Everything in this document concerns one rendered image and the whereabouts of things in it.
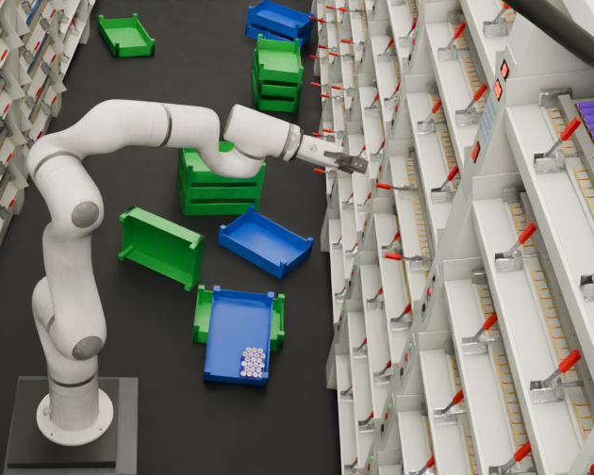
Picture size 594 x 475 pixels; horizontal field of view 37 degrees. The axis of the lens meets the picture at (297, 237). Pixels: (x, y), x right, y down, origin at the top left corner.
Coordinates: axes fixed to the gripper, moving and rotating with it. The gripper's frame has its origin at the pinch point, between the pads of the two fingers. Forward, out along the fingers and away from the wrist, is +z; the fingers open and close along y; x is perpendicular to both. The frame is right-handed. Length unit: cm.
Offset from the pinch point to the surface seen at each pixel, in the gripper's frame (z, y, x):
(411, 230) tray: 17.2, -1.1, 9.9
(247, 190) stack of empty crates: 3, 146, 8
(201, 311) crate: -6, 107, 54
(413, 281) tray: 16.1, -14.8, 21.0
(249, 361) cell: 9, 78, 62
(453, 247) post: 9.2, -45.3, 12.7
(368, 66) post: 18, 87, -42
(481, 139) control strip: 4, -55, -6
